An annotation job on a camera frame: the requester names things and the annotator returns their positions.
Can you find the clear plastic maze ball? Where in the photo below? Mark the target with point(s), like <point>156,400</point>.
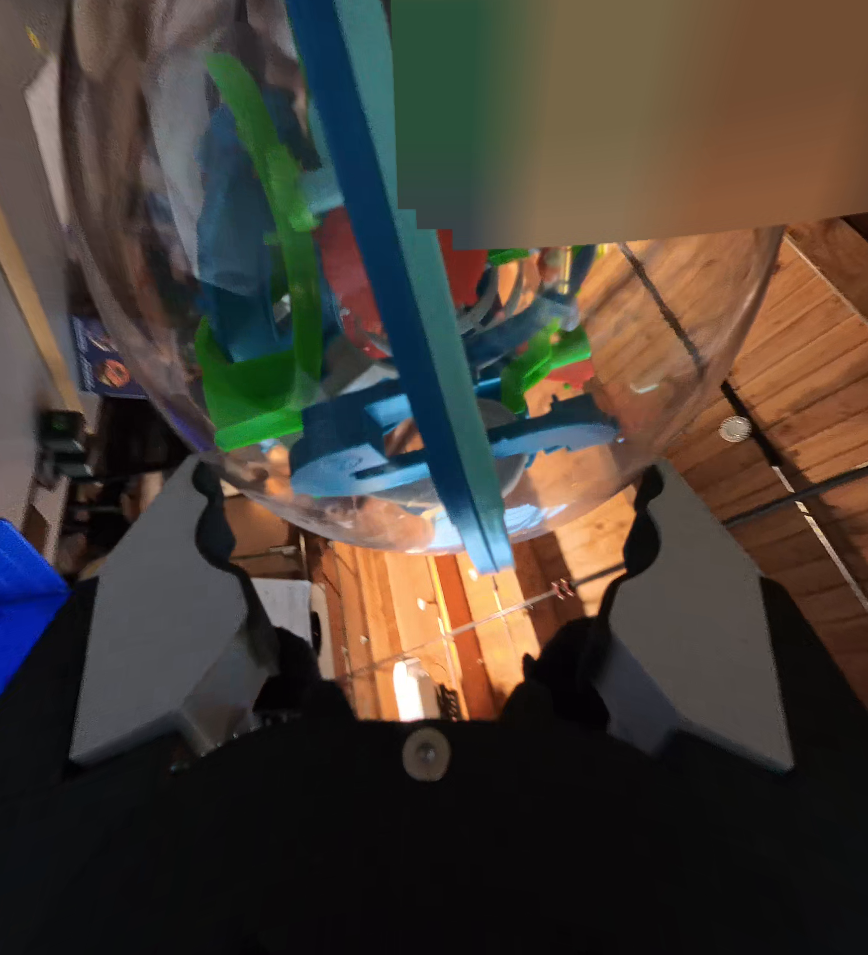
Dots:
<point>404,373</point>

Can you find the blue plastic storage bin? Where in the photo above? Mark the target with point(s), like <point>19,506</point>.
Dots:
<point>1,597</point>

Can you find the black charger box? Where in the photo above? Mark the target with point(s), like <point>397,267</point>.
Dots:
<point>64,440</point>

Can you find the round white ceiling detector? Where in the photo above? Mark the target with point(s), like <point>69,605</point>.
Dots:
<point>736,429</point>

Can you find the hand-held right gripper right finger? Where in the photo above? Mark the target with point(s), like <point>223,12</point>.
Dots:
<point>702,634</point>

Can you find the blue puzzle box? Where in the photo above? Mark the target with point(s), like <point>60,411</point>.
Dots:
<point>102,369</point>

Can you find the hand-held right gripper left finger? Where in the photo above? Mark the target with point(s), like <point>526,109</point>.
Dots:
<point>158,612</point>

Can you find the ceiling lamp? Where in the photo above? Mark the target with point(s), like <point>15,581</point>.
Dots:
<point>408,690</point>

